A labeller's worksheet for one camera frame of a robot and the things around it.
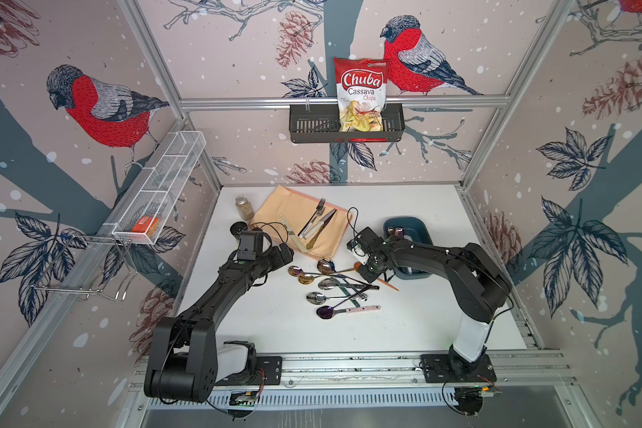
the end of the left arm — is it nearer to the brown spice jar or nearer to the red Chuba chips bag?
the brown spice jar

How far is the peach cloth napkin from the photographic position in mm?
1016

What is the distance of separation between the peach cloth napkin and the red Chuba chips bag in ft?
1.27

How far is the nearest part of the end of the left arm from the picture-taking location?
69 centimetres

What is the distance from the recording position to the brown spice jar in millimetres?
1051

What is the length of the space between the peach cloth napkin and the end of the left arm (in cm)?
16

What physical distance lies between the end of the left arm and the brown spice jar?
1.03 ft
